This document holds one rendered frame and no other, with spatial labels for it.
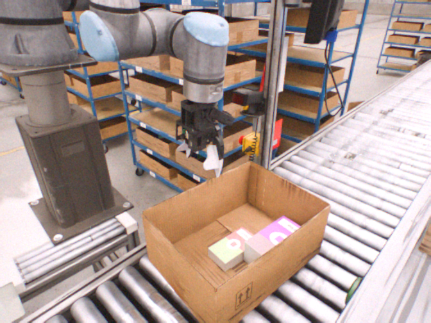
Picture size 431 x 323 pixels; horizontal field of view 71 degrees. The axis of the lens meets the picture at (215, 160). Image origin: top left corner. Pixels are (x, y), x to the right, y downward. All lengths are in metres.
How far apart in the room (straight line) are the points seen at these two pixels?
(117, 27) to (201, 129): 0.27
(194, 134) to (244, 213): 0.40
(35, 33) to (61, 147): 0.29
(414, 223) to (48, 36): 1.00
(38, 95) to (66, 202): 0.31
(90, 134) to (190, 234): 0.41
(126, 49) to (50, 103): 0.35
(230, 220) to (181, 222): 0.18
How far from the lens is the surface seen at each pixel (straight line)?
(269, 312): 0.82
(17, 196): 1.30
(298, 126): 2.59
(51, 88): 0.92
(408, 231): 0.89
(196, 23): 0.63
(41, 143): 0.91
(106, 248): 1.02
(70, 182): 0.98
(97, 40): 0.63
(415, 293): 0.77
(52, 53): 0.86
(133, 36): 0.65
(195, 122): 0.70
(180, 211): 0.86
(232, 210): 1.02
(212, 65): 0.64
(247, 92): 1.06
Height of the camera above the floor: 1.41
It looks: 31 degrees down
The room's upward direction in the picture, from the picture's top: straight up
